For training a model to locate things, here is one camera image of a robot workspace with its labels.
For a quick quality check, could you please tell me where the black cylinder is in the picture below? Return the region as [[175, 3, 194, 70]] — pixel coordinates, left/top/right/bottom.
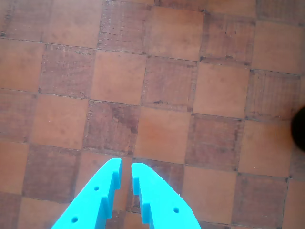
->
[[290, 104, 305, 152]]

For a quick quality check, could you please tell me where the turquoise gripper right finger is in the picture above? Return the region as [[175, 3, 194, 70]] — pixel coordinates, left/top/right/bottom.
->
[[131, 162, 202, 229]]

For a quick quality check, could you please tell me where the brown leather chessboard mat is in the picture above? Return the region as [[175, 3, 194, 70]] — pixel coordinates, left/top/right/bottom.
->
[[0, 0, 305, 229]]

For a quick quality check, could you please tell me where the turquoise gripper left finger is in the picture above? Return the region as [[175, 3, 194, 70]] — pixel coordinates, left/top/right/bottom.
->
[[51, 158, 123, 229]]

